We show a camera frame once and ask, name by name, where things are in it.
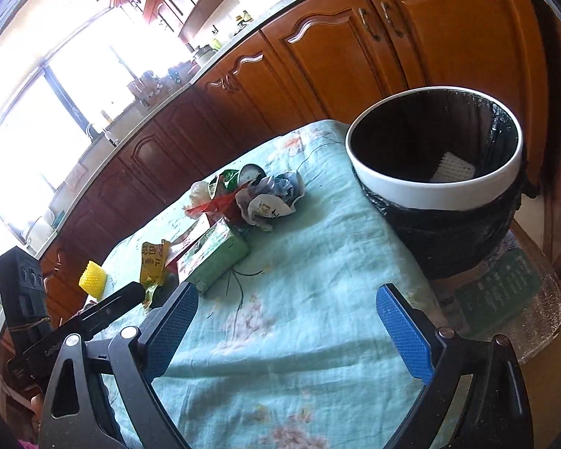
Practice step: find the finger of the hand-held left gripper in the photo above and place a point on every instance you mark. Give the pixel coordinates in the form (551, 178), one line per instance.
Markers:
(117, 301)

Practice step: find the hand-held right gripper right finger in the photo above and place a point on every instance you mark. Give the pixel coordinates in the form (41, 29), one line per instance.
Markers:
(404, 332)

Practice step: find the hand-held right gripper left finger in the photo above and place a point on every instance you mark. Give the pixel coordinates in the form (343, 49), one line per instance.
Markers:
(173, 332)

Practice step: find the white trash bin black liner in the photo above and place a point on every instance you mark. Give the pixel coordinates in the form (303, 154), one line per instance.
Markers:
(449, 196)

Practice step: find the yellow foam fruit net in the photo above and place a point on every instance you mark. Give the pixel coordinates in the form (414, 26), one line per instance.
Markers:
(93, 280)

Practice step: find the yellow snack wrapper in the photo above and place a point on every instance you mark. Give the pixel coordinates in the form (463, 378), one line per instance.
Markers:
(152, 262)

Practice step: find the green carton box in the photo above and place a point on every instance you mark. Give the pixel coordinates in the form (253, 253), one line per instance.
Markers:
(219, 252)

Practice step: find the light blue floral tablecloth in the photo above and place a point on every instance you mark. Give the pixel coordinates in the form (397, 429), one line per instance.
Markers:
(308, 243)

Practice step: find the red plastic wrapper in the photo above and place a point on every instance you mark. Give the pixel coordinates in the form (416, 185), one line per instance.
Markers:
(215, 208)

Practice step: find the green plastic wrapper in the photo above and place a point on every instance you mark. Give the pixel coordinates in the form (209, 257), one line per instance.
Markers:
(224, 182)

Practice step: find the sink faucet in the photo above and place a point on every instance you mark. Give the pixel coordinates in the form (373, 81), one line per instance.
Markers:
(93, 131)

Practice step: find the white foam fruit net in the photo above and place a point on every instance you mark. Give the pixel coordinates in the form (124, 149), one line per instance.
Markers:
(451, 166)

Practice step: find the crumpled blue grey wrapper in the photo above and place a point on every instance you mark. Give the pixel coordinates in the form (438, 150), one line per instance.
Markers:
(280, 187)

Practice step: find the light stone countertop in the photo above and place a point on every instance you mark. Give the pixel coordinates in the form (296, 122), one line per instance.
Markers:
(135, 117)

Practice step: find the kitchen window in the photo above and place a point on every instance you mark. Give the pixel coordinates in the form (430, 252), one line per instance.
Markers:
(75, 103)

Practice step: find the brown counter rack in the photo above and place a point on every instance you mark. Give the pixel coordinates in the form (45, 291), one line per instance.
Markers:
(142, 85)

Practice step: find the white lidded pot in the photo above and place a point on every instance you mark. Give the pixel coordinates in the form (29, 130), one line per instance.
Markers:
(202, 55)

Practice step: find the wooden base cabinets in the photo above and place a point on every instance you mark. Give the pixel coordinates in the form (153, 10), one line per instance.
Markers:
(308, 79)

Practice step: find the group of seasoning bottles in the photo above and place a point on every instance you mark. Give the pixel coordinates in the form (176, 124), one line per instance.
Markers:
(244, 17)

